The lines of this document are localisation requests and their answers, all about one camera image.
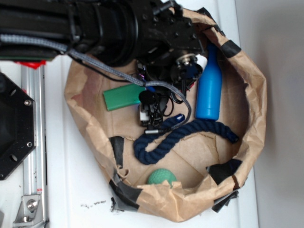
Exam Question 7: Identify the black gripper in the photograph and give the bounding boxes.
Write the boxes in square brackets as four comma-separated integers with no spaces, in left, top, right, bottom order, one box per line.
[138,55,208,130]

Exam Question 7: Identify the green rectangular block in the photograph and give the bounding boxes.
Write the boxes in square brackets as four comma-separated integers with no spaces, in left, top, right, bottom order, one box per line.
[103,84,146,111]

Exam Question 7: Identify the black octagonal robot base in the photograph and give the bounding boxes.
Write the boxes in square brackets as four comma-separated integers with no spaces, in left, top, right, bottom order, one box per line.
[0,73,35,181]

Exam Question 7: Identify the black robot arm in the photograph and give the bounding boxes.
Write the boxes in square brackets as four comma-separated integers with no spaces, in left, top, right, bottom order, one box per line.
[0,0,203,101]

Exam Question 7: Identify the blue plastic bottle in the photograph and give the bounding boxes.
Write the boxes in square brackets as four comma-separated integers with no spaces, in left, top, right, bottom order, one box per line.
[195,44,222,121]

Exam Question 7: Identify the green dimpled ball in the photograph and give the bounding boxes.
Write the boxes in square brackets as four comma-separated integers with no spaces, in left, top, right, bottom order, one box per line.
[147,169,177,185]

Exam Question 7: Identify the brown paper bag basket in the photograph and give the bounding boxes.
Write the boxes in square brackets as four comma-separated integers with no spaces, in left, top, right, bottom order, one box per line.
[65,8,267,222]

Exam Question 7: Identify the white tray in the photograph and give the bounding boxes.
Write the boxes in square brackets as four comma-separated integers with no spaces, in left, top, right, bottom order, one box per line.
[42,0,260,228]

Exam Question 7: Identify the dark blue twisted rope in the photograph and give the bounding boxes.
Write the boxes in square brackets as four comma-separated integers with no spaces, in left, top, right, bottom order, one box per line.
[133,113,239,165]

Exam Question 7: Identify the aluminium extrusion rail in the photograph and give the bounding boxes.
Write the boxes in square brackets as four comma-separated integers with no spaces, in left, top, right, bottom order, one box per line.
[13,66,49,228]

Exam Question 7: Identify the grey braided cable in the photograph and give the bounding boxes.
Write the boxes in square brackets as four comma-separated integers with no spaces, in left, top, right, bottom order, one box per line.
[0,34,192,135]

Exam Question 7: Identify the metal corner bracket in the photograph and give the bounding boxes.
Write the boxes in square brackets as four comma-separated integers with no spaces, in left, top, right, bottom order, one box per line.
[13,194,44,228]

